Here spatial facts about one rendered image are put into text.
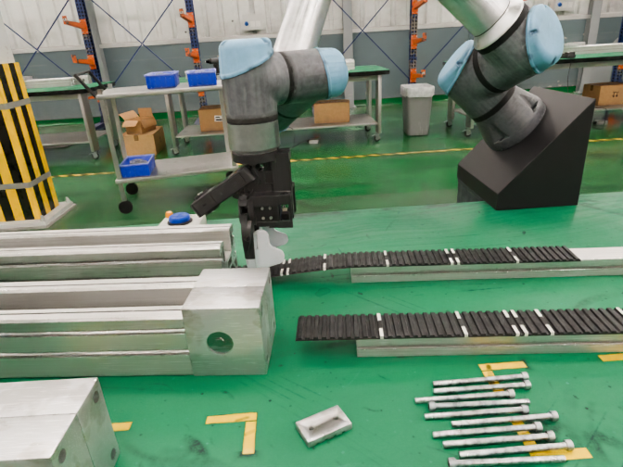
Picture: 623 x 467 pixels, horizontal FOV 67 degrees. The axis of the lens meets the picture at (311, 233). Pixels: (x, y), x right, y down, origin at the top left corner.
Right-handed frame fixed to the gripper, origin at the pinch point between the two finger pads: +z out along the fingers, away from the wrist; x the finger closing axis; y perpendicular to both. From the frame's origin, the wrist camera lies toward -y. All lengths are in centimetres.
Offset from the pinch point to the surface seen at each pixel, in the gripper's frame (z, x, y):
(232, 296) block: -7.5, -21.4, 1.3
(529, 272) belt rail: 1.3, -2.0, 43.8
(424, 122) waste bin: 66, 485, 116
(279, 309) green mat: 2.1, -9.3, 4.8
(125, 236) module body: -5.8, 2.2, -22.0
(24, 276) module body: -2.6, -5.1, -36.2
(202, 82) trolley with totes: -9, 277, -80
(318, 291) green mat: 2.1, -4.4, 10.4
